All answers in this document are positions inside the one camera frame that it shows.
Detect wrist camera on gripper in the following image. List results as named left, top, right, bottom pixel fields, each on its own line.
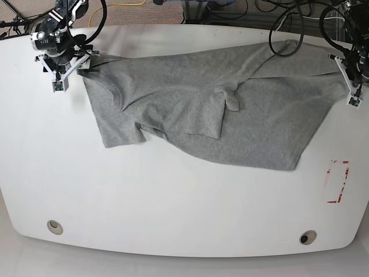
left=52, top=78, right=69, bottom=92
left=347, top=93, right=363, bottom=110

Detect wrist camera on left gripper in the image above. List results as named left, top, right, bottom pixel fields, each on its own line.
left=347, top=93, right=363, bottom=110

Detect grey T-shirt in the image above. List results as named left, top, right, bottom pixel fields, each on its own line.
left=78, top=43, right=348, bottom=171

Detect red tape rectangle marking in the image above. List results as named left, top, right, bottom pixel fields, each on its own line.
left=323, top=160, right=350, bottom=204

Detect left table cable grommet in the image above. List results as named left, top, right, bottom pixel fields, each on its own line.
left=47, top=220, right=63, bottom=235

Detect table cable grommet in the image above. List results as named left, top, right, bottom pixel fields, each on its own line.
left=47, top=220, right=63, bottom=235
left=299, top=230, right=317, bottom=245

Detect black tripod legs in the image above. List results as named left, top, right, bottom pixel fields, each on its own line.
left=0, top=0, right=58, bottom=39

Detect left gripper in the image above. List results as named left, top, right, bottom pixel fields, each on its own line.
left=329, top=54, right=368, bottom=98

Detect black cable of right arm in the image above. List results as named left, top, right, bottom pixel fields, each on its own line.
left=66, top=0, right=108, bottom=54

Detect yellow cable on floor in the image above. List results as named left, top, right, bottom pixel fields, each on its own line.
left=88, top=0, right=146, bottom=28

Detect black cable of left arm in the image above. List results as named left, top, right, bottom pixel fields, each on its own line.
left=268, top=0, right=358, bottom=58

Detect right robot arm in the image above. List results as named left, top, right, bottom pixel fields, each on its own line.
left=31, top=1, right=107, bottom=91

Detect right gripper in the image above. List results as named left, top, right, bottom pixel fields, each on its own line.
left=35, top=50, right=100, bottom=82

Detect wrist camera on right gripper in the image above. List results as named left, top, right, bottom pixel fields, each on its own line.
left=52, top=78, right=69, bottom=92

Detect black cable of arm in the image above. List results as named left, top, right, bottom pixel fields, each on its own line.
left=66, top=0, right=108, bottom=54
left=268, top=0, right=358, bottom=58

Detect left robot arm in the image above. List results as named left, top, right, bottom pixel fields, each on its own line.
left=330, top=1, right=368, bottom=106

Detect right table cable grommet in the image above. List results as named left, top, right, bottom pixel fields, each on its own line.
left=299, top=230, right=317, bottom=245

